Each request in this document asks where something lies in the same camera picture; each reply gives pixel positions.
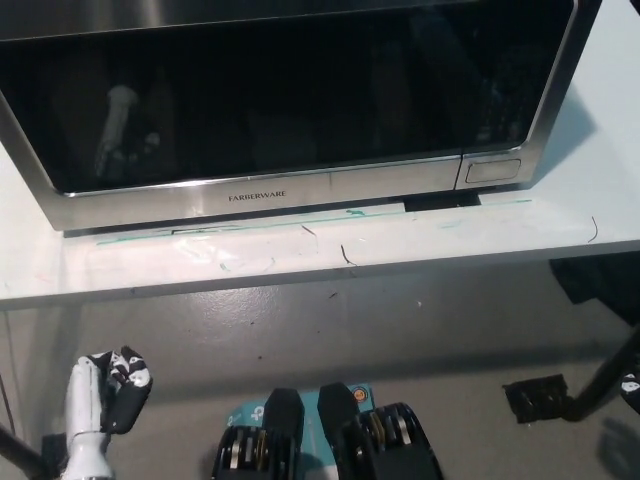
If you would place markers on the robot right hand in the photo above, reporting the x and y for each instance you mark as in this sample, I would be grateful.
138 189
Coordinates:
632 390

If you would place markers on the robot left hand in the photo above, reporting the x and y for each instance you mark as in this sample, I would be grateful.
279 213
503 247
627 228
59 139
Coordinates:
120 395

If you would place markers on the black teal robot torso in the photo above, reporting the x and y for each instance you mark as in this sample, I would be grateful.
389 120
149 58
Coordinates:
350 440

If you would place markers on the silver door release button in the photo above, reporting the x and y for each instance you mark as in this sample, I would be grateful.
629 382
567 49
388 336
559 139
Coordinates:
492 171

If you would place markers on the stainless steel microwave body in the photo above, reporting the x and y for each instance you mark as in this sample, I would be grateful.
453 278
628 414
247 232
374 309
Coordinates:
520 100

